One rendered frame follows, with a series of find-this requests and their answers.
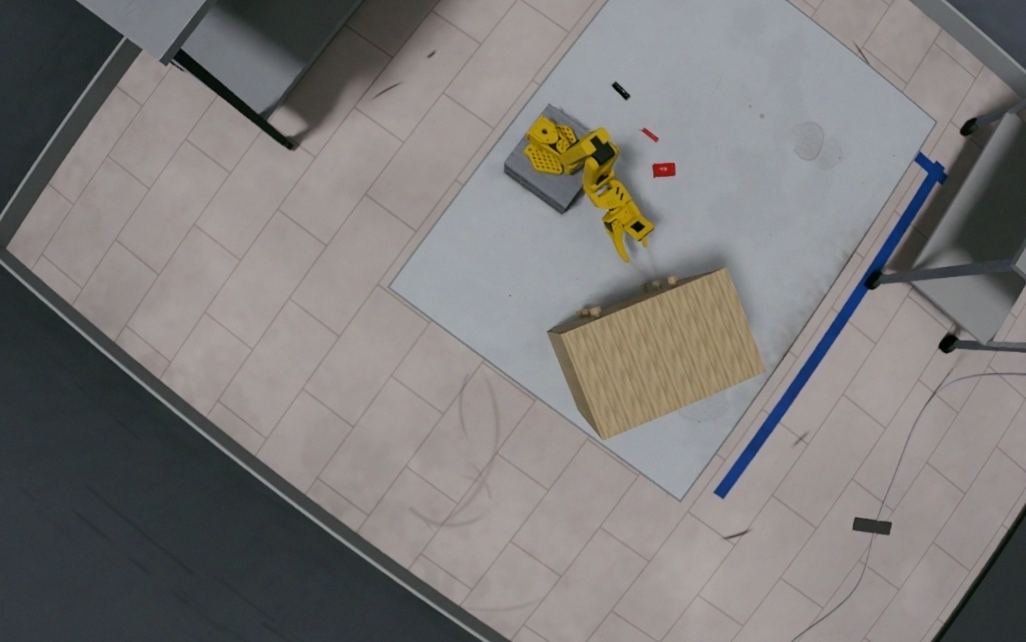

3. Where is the wooden chest of drawers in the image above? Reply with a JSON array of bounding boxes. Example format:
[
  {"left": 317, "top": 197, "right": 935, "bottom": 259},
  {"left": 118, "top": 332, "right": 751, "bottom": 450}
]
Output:
[{"left": 547, "top": 267, "right": 766, "bottom": 440}]

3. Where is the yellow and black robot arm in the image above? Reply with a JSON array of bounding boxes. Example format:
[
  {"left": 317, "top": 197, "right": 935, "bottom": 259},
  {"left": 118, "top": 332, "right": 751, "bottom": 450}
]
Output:
[{"left": 524, "top": 117, "right": 631, "bottom": 212}]

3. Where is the black aa battery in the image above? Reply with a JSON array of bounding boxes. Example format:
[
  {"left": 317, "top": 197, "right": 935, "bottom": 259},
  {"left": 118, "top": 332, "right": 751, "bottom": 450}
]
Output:
[{"left": 611, "top": 81, "right": 630, "bottom": 101}]

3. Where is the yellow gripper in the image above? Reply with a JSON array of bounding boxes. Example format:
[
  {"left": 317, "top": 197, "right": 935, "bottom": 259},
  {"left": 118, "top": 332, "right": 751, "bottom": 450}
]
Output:
[{"left": 601, "top": 200, "right": 654, "bottom": 262}]

